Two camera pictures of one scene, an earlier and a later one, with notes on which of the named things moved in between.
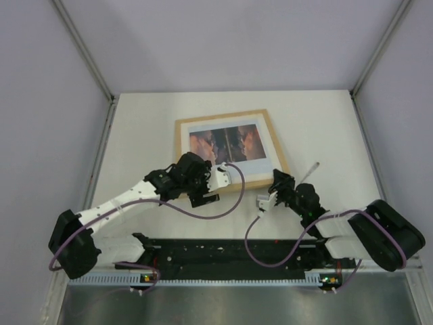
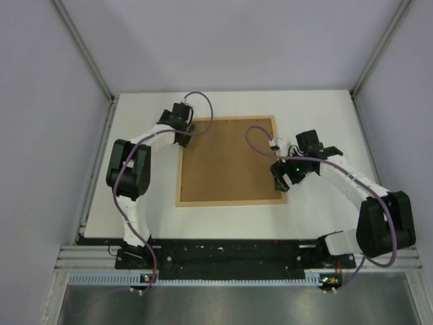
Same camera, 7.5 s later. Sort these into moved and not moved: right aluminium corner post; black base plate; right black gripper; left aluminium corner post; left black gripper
Moved: left black gripper; right black gripper
Not moved: black base plate; right aluminium corner post; left aluminium corner post
